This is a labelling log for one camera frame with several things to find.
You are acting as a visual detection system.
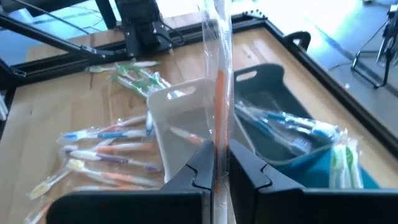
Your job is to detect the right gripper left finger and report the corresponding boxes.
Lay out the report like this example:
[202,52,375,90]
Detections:
[46,139,216,224]

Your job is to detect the black frame handle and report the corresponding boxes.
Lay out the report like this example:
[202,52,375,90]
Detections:
[282,30,312,52]

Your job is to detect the slate grey plastic bin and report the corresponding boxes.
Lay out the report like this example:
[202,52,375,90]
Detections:
[233,63,338,166]

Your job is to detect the blue toothbrush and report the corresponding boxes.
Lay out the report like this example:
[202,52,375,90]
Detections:
[234,104,312,156]
[145,110,155,137]
[57,129,147,142]
[267,111,340,141]
[245,107,299,133]

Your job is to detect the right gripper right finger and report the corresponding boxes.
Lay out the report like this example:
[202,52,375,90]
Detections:
[229,139,398,224]

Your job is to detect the beige plastic bin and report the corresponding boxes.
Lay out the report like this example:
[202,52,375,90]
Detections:
[146,77,249,184]

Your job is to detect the teal plastic bin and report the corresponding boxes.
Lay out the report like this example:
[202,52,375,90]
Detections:
[273,144,380,190]

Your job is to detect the black floor fan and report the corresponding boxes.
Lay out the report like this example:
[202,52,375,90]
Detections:
[351,2,398,90]

